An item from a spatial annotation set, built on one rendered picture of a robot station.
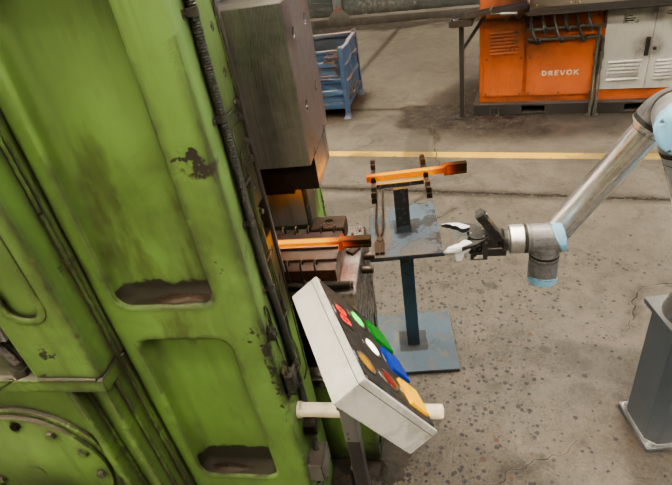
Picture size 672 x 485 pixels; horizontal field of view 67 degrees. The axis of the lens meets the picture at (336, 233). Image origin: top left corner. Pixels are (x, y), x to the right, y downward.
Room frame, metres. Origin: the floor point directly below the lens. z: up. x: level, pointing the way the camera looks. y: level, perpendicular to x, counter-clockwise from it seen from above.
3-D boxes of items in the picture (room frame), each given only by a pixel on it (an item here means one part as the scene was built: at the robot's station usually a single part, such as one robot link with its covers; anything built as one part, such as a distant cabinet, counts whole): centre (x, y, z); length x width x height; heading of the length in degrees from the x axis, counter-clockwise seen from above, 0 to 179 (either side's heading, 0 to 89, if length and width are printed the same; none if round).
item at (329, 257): (1.41, 0.20, 0.96); 0.42 x 0.20 x 0.09; 77
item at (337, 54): (5.61, 0.08, 0.36); 1.20 x 0.80 x 0.72; 71
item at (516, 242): (1.27, -0.54, 0.98); 0.10 x 0.05 x 0.09; 167
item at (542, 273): (1.25, -0.64, 0.86); 0.12 x 0.09 x 0.12; 153
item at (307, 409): (1.01, -0.01, 0.62); 0.44 x 0.05 x 0.05; 77
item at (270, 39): (1.45, 0.20, 1.56); 0.42 x 0.39 x 0.40; 77
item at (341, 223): (1.55, 0.02, 0.95); 0.12 x 0.08 x 0.06; 77
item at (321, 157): (1.41, 0.20, 1.32); 0.42 x 0.20 x 0.10; 77
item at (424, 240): (1.83, -0.29, 0.70); 0.40 x 0.30 x 0.02; 172
